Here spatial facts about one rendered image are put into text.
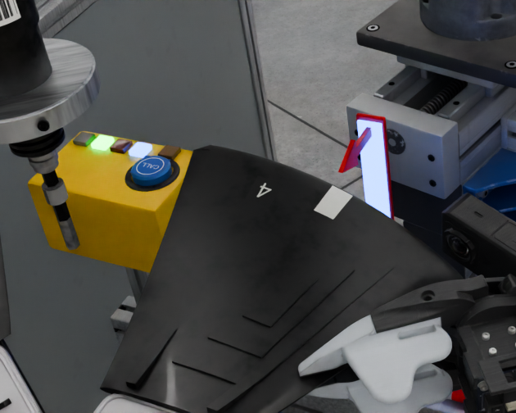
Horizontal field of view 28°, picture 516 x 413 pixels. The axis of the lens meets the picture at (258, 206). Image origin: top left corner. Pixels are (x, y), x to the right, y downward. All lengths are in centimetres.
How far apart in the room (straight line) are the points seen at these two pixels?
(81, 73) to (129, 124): 133
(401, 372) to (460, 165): 62
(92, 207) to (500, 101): 51
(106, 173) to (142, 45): 76
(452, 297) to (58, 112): 28
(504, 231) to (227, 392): 21
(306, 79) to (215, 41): 125
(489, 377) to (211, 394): 17
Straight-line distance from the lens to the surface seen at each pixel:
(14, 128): 44
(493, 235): 68
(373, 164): 86
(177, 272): 71
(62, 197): 49
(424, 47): 123
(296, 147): 291
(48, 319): 171
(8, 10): 43
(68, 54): 47
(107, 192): 102
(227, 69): 204
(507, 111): 128
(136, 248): 103
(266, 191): 75
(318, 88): 317
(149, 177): 101
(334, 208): 75
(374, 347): 63
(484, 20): 122
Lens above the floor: 165
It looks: 37 degrees down
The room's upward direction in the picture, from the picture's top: 11 degrees counter-clockwise
